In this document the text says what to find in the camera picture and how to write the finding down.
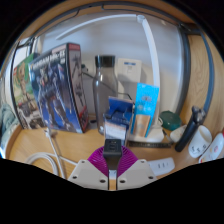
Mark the white wall socket panel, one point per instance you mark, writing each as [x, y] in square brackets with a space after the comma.
[128, 71]

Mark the light blue card package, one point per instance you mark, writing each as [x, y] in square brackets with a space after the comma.
[146, 100]

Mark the robot model kit box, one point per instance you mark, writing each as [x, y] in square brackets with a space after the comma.
[56, 90]

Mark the green round tin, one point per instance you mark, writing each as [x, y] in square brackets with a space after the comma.
[170, 120]

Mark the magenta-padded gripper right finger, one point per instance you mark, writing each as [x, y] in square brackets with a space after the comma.
[137, 173]

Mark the white mug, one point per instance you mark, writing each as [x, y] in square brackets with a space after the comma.
[200, 141]

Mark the black charger block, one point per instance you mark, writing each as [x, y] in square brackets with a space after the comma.
[112, 150]

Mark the grey metal desk frame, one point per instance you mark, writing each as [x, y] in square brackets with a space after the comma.
[186, 66]

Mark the black ruler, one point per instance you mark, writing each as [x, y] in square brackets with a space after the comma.
[150, 144]

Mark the white desk lamp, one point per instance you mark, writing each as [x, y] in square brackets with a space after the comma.
[151, 50]

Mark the teal blanket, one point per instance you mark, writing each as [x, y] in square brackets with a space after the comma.
[7, 126]

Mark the white bottle with red cap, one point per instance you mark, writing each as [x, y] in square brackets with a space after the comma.
[214, 149]

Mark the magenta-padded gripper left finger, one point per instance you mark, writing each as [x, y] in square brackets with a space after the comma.
[87, 173]

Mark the white flat device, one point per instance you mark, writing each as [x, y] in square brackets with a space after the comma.
[177, 133]

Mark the white power strip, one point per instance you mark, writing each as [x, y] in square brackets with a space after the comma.
[161, 166]

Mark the green toy figure box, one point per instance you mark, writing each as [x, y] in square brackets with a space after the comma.
[22, 86]

